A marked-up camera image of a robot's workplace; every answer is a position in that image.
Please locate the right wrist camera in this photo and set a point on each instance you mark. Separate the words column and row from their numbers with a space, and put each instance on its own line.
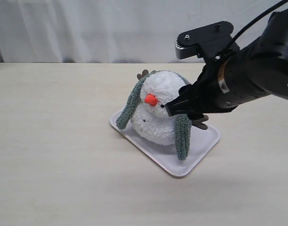
column 205, row 42

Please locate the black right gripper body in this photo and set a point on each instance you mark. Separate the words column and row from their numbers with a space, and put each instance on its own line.
column 211, row 92

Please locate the green fuzzy scarf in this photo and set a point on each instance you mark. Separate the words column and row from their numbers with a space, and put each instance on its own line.
column 182, row 126

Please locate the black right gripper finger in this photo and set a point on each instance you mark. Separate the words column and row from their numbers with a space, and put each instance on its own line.
column 177, row 107

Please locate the white plastic tray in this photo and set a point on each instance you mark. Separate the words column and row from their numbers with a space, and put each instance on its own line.
column 201, row 143

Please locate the white backdrop curtain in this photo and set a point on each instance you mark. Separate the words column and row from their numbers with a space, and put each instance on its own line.
column 109, row 31

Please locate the white plush snowman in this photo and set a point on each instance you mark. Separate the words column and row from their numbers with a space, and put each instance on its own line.
column 150, row 119

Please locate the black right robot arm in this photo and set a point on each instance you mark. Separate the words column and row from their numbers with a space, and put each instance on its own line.
column 232, row 75

